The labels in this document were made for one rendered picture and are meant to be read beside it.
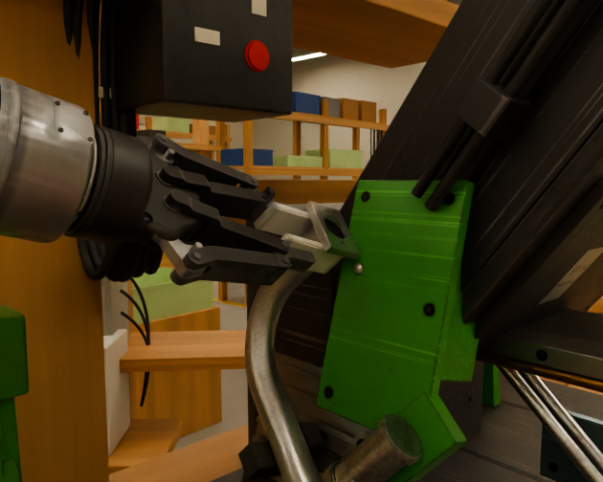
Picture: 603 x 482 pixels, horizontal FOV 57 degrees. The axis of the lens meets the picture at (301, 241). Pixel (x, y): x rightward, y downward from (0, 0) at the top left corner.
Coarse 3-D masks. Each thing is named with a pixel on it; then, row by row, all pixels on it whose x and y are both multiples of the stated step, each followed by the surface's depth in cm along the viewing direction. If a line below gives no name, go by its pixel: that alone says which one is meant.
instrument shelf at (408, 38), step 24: (312, 0) 71; (336, 0) 71; (360, 0) 71; (384, 0) 73; (408, 0) 77; (432, 0) 80; (312, 24) 81; (336, 24) 81; (360, 24) 81; (384, 24) 81; (408, 24) 81; (432, 24) 81; (312, 48) 96; (336, 48) 96; (360, 48) 96; (384, 48) 96; (408, 48) 96; (432, 48) 96
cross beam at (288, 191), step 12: (264, 180) 89; (276, 180) 90; (288, 180) 92; (300, 180) 94; (312, 180) 96; (324, 180) 98; (336, 180) 100; (348, 180) 102; (276, 192) 90; (288, 192) 92; (300, 192) 94; (312, 192) 96; (324, 192) 98; (336, 192) 100; (348, 192) 102; (288, 204) 92
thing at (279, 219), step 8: (272, 208) 47; (280, 208) 48; (288, 208) 48; (296, 208) 49; (264, 216) 48; (272, 216) 48; (280, 216) 48; (288, 216) 49; (296, 216) 49; (304, 216) 49; (256, 224) 48; (264, 224) 48; (272, 224) 49; (280, 224) 49; (288, 224) 49; (296, 224) 50; (304, 224) 50; (312, 224) 51; (272, 232) 50; (280, 232) 50; (288, 232) 50; (296, 232) 51; (304, 232) 51
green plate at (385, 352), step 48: (384, 192) 49; (432, 192) 45; (384, 240) 48; (432, 240) 45; (384, 288) 47; (432, 288) 44; (336, 336) 50; (384, 336) 46; (432, 336) 43; (336, 384) 49; (384, 384) 45; (432, 384) 42
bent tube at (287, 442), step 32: (320, 224) 48; (352, 256) 49; (288, 288) 52; (256, 320) 53; (256, 352) 52; (256, 384) 51; (288, 416) 49; (288, 448) 47; (288, 480) 46; (320, 480) 46
